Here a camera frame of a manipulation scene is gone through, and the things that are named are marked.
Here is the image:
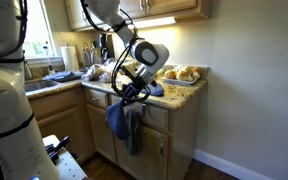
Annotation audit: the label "black tool on table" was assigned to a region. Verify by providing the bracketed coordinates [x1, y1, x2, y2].
[45, 136, 71, 163]

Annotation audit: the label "grey towel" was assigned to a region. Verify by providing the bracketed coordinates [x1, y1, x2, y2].
[124, 108, 142, 156]

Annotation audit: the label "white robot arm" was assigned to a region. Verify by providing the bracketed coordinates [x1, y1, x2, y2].
[0, 0, 169, 180]

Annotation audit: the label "wooden right drawer front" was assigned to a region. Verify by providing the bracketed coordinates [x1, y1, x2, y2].
[124, 103, 169, 131]

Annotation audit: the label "white perforated robot table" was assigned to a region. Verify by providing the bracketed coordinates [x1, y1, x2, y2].
[32, 135, 87, 180]

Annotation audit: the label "under cabinet light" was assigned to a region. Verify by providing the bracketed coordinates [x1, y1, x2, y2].
[102, 16, 177, 34]

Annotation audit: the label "dark cloth by sink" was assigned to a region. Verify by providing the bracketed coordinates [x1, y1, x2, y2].
[44, 71, 81, 83]

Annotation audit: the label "blue towel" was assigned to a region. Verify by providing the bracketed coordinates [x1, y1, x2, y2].
[106, 83, 164, 140]

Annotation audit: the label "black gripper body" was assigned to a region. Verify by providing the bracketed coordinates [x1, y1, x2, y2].
[131, 65, 157, 93]

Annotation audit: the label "kitchen window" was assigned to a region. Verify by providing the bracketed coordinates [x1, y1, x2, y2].
[23, 0, 59, 59]

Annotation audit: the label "wooden upper cabinet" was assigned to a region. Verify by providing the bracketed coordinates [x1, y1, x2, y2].
[64, 0, 213, 31]

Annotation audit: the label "wooden drawer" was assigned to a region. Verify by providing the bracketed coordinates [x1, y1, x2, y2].
[124, 103, 169, 131]
[84, 88, 109, 109]

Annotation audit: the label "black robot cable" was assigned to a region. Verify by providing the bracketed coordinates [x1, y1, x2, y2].
[0, 0, 152, 180]

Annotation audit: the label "bottles on counter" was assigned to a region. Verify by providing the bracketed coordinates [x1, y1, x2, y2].
[82, 33, 115, 68]

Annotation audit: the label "wooden corner cabinet door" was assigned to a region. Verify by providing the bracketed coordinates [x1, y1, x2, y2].
[38, 107, 95, 164]

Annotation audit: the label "paper towel roll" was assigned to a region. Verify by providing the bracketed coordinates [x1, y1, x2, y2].
[61, 43, 79, 71]

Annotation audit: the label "metal cabinet door handle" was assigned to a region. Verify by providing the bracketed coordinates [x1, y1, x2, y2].
[160, 142, 164, 156]

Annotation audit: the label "black towel hook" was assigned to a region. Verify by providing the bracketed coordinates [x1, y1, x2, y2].
[142, 104, 146, 116]

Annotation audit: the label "wooden adjacent cabinet door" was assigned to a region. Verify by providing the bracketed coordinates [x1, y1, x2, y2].
[87, 105, 116, 163]

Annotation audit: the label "wooden cabinet door under towel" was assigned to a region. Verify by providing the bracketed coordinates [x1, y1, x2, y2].
[115, 122, 168, 180]

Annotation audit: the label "tray of bread rolls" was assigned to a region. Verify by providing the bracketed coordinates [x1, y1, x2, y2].
[162, 66, 202, 85]

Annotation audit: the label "plastic bags on counter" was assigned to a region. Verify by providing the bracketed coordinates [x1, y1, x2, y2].
[81, 58, 138, 83]

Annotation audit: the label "wooden left drawer front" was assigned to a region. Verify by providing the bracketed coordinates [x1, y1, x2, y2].
[84, 88, 109, 109]

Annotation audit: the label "kitchen sink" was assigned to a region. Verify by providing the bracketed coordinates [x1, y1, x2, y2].
[25, 80, 58, 92]

